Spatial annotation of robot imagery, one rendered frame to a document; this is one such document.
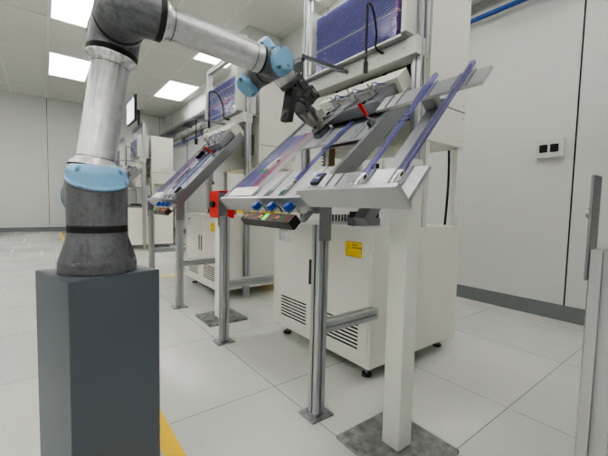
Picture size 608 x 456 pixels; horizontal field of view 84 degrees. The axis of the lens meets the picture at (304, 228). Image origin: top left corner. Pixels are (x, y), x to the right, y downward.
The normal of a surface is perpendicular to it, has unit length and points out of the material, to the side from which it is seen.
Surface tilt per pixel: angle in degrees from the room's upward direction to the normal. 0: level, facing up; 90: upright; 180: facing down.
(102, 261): 73
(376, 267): 90
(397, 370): 90
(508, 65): 90
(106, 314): 90
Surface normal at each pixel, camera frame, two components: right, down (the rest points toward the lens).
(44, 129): 0.61, 0.07
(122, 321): 0.81, 0.06
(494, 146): -0.79, 0.02
